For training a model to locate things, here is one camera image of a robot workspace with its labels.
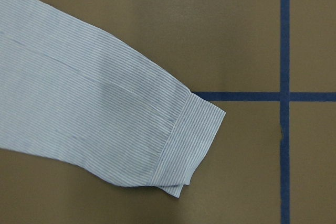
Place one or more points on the light blue striped shirt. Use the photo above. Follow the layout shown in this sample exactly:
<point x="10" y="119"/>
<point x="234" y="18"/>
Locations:
<point x="73" y="92"/>

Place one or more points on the blue tape grid lines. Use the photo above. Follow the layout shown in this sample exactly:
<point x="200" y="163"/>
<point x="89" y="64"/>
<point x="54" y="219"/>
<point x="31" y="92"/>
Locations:
<point x="284" y="96"/>

